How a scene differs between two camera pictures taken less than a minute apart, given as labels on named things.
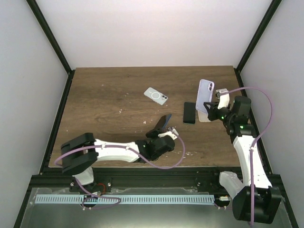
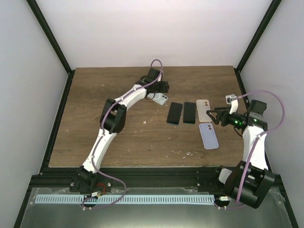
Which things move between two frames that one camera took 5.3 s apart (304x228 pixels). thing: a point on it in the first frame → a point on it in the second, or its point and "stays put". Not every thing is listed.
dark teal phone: x=189 y=114 stays put
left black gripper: x=150 y=134 → x=163 y=87
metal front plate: x=222 y=214 stays put
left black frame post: x=54 y=42 stays put
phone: x=204 y=94 → x=208 y=136
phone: x=156 y=95 stays put
